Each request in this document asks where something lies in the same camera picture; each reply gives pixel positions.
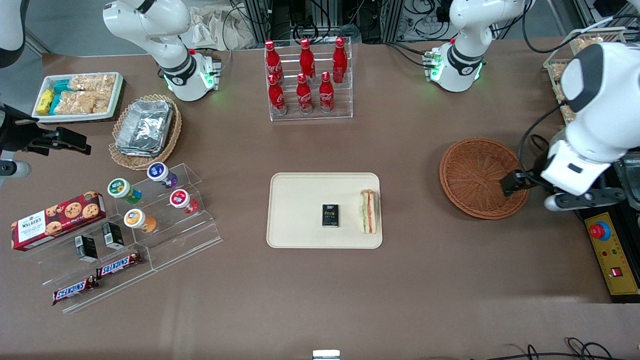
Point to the white rectangular snack tray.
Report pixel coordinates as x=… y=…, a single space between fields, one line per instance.
x=117 y=95

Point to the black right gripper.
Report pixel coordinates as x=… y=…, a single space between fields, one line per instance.
x=19 y=134

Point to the yellow emergency stop control box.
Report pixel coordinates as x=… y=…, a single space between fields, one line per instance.
x=614 y=250

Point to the clear acrylic stepped stand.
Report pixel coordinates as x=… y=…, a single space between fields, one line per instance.
x=55 y=272
x=190 y=237

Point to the crumpled beige cloth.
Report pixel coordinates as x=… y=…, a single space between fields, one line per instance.
x=215 y=27

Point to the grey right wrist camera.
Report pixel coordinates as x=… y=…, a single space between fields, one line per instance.
x=15 y=169

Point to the clear fried snack pack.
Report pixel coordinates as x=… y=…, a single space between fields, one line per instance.
x=587 y=44
x=557 y=72
x=559 y=92
x=567 y=114

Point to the red Walkers cookie box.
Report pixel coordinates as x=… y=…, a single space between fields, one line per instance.
x=55 y=222

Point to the triangle sandwich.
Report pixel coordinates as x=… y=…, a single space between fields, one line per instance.
x=370 y=211

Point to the Snickers chocolate bar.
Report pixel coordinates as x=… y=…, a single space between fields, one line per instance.
x=75 y=290
x=119 y=265

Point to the green lid yogurt cup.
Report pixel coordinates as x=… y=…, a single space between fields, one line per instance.
x=122 y=190

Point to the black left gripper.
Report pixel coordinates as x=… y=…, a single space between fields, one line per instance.
x=536 y=175

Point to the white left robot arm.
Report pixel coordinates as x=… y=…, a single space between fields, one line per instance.
x=595 y=125

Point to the teal snack pack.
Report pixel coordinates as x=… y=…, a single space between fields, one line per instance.
x=62 y=86
x=54 y=103

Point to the yellow snack pack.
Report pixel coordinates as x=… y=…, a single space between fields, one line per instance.
x=45 y=101

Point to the purple lid yogurt cup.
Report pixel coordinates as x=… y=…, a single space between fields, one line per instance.
x=160 y=173

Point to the black base board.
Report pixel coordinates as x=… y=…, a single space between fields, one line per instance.
x=631 y=205

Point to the aluminium profile frame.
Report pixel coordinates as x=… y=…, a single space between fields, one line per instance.
x=385 y=20

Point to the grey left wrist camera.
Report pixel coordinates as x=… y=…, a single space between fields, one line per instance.
x=580 y=200

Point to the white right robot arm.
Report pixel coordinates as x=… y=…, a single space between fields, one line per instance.
x=170 y=55

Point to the red cola bottle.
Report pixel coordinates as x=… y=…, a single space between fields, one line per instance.
x=276 y=96
x=307 y=59
x=273 y=61
x=340 y=60
x=304 y=95
x=326 y=94

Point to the round brown wicker basket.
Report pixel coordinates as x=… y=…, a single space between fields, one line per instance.
x=470 y=175

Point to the clear rice cracker pack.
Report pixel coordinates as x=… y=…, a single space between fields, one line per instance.
x=92 y=82
x=80 y=102

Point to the orange lid yogurt cup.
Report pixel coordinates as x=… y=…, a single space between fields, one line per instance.
x=137 y=220

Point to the cream plastic tray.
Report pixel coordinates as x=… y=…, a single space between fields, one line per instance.
x=300 y=200

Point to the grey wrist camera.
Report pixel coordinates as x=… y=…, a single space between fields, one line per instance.
x=580 y=200
x=15 y=169

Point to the red lid yogurt cup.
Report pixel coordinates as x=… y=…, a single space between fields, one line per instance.
x=181 y=200

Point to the oval light wicker basket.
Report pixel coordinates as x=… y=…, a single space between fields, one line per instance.
x=172 y=137

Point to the clear acrylic bottle rack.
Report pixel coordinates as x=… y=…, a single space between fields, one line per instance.
x=345 y=107

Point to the stack of foil trays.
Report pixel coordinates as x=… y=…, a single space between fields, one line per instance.
x=145 y=127

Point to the small black card box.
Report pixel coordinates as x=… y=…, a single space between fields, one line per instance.
x=330 y=215

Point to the small black carton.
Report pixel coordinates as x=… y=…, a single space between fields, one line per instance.
x=86 y=248
x=113 y=235

